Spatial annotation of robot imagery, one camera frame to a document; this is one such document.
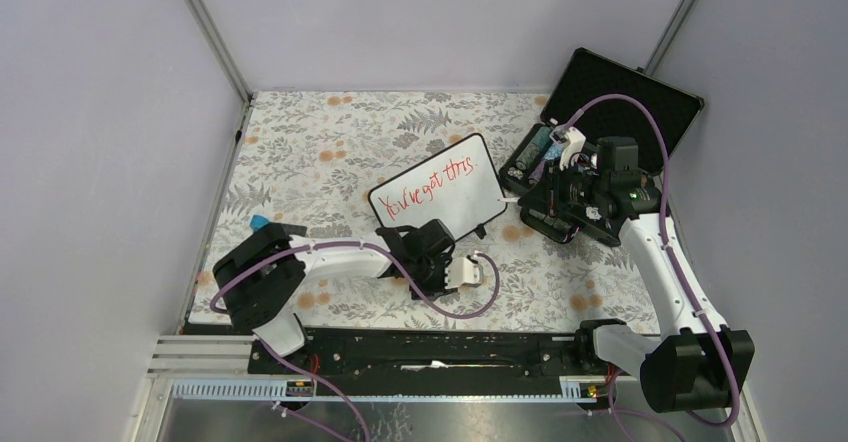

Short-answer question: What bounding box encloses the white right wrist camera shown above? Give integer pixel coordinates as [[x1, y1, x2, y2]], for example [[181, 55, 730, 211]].
[[550, 126, 586, 171]]

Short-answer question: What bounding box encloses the grey lego baseplate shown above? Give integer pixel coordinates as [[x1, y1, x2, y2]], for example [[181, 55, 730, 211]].
[[282, 224, 307, 237]]

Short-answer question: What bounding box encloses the small white whiteboard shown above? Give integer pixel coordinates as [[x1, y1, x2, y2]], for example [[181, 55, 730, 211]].
[[368, 133, 507, 240]]

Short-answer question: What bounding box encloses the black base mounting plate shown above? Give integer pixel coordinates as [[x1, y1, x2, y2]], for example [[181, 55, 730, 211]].
[[247, 327, 613, 399]]

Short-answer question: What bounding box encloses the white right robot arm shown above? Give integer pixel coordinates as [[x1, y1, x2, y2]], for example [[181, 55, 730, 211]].
[[518, 134, 755, 413]]

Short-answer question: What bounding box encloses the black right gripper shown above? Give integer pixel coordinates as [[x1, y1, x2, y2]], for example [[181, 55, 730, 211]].
[[518, 157, 609, 216]]

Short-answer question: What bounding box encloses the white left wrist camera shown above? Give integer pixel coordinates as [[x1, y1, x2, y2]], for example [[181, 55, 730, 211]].
[[445, 256, 484, 289]]

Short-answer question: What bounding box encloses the light blue lego brick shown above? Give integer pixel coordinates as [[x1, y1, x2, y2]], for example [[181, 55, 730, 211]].
[[249, 215, 270, 232]]

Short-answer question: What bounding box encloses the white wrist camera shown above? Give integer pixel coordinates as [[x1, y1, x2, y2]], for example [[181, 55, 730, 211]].
[[550, 126, 586, 171], [445, 256, 484, 289]]

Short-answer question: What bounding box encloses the floral patterned table mat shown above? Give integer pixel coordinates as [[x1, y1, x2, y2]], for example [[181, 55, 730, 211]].
[[184, 92, 659, 335]]

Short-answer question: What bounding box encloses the teal poker chip stack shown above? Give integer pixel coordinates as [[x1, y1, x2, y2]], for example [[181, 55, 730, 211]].
[[515, 126, 551, 171]]

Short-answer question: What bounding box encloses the black poker chip case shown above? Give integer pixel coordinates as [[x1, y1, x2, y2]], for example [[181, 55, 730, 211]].
[[498, 47, 706, 248]]

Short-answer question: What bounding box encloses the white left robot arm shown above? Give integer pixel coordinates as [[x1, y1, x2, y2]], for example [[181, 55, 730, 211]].
[[209, 219, 455, 373]]

